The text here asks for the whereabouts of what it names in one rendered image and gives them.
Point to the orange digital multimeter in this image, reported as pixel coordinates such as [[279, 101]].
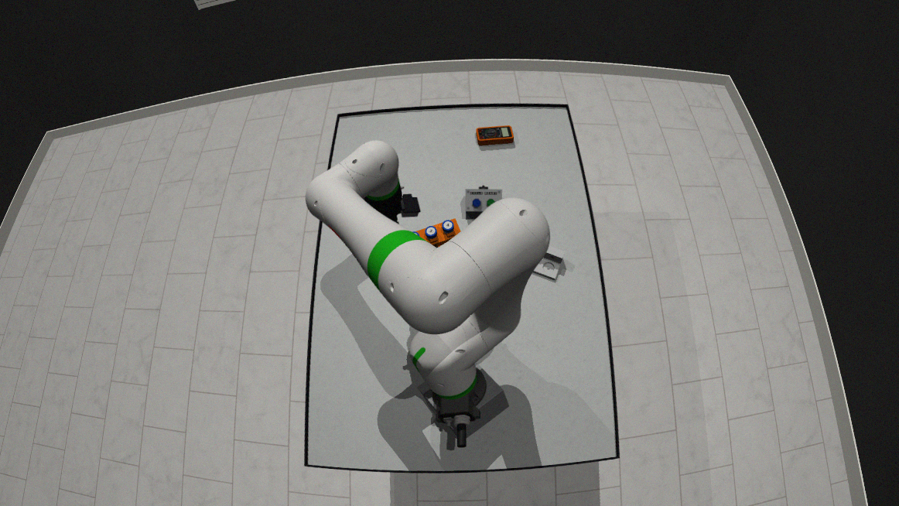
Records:
[[495, 135]]

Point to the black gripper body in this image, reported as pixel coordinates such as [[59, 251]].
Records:
[[392, 213]]

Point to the grey button housing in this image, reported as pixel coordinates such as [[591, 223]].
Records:
[[478, 200]]

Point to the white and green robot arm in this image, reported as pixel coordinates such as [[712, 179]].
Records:
[[435, 289]]

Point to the orange tube rack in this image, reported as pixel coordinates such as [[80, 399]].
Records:
[[441, 237]]

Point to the black table edge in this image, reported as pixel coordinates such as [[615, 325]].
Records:
[[601, 276]]

